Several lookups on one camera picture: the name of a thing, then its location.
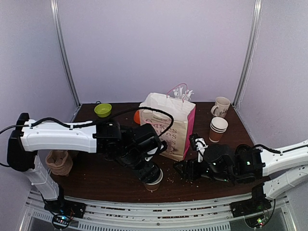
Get left aluminium frame post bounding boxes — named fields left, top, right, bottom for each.
left=50, top=0, right=81, bottom=108

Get brown paper coffee cup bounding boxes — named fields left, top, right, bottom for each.
left=144, top=170, right=164, bottom=192

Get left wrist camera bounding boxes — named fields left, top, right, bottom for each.
left=144, top=141, right=167, bottom=162

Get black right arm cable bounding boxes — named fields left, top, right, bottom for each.
left=255, top=143, right=282, bottom=154

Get stack of brown paper cups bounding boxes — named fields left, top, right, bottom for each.
left=209, top=117, right=229, bottom=142

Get white ceramic mug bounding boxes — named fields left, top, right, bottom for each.
left=211, top=97, right=231, bottom=118

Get orange plastic bowl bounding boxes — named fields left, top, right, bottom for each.
left=133, top=110, right=141, bottom=124

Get white stirrers in holder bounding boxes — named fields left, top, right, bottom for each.
left=172, top=87, right=194, bottom=101

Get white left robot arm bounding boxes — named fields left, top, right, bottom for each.
left=7, top=113, right=167, bottom=218

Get green plastic bowl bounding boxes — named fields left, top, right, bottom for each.
left=94, top=103, right=112, bottom=118

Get right aluminium frame post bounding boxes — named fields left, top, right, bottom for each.
left=233, top=0, right=263, bottom=109

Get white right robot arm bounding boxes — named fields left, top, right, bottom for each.
left=173, top=138, right=308, bottom=217

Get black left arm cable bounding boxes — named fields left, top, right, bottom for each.
left=0, top=107, right=174, bottom=169

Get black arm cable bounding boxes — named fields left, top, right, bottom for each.
left=255, top=143, right=282, bottom=154
left=0, top=107, right=174, bottom=169

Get paper cakes bag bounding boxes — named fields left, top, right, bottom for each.
left=139, top=83, right=196, bottom=161

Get aluminium frame post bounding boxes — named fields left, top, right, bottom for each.
left=50, top=0, right=81, bottom=108
left=233, top=0, right=263, bottom=109

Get cardboard cup carrier stack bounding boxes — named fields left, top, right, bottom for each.
left=45, top=150, right=79, bottom=177

